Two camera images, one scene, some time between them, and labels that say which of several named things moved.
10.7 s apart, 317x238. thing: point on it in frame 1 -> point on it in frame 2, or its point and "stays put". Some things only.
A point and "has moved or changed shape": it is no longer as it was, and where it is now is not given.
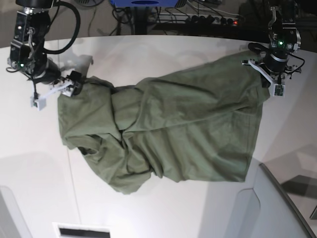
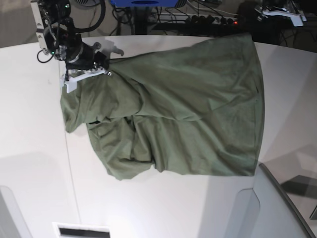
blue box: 144,3 stays put
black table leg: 140,20 stays put
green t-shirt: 199,125 has moved or changed shape
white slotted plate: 64,230 stays put
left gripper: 52,72 -> 81,57
